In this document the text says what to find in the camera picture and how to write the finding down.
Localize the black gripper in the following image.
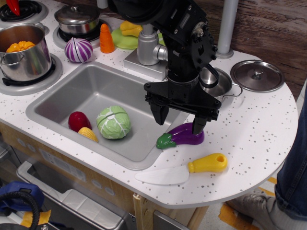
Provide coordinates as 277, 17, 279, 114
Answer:
144, 81, 221, 135

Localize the purple toy eggplant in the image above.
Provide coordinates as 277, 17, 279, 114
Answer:
156, 123, 204, 150

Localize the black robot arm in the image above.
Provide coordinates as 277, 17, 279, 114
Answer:
108, 0, 221, 135

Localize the steel pot lid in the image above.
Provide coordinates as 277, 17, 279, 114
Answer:
230, 60, 285, 92

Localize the lidded steel pot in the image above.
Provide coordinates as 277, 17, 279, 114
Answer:
54, 4, 100, 35

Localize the tall steel pot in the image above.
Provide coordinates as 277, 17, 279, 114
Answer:
0, 23, 52, 81

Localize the silver toy faucet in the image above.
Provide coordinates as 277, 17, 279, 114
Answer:
124, 24, 168, 81

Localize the green toy cabbage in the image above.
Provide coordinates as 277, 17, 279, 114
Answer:
96, 105, 131, 139

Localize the grey toy sink basin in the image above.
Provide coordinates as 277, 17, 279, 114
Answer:
26, 62, 188, 170

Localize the yellow toy corn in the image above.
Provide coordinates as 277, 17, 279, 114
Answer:
78, 127, 98, 142

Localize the green toy plate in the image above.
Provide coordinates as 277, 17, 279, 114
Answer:
111, 28, 165, 49

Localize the orange toy carrot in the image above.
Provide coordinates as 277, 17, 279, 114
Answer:
99, 23, 115, 53

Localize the yellow toy squash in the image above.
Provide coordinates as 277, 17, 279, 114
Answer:
119, 21, 142, 37

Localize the red toy apple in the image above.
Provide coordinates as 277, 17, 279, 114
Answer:
68, 111, 92, 132

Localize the grey vertical pole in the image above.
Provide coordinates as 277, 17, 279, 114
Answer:
216, 0, 238, 59

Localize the purple striped toy onion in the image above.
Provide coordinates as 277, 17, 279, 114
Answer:
64, 37, 93, 63

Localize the grey sneaker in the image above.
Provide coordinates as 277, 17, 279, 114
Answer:
227, 189, 292, 230

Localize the person leg in jeans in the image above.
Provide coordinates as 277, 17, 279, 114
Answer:
275, 95, 307, 221

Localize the back right stove burner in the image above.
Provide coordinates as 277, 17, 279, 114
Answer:
52, 18, 113, 50

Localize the stove burner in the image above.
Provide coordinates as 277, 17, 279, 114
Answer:
0, 0, 48, 27
52, 18, 113, 50
0, 54, 63, 96

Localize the front left stove burner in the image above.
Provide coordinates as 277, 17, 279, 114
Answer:
0, 54, 63, 96

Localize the orange toy pumpkin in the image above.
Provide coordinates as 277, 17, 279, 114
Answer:
6, 41, 35, 53

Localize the back left stove burner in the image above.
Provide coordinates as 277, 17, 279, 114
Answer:
0, 0, 48, 27

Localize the red toy pepper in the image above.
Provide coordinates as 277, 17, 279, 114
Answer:
6, 0, 21, 16

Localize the yellow handled toy knife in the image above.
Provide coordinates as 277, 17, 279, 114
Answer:
135, 153, 228, 185

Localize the oven door handle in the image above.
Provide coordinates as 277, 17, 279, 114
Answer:
17, 161, 136, 230

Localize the blue object with black cable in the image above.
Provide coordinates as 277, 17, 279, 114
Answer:
0, 181, 45, 230

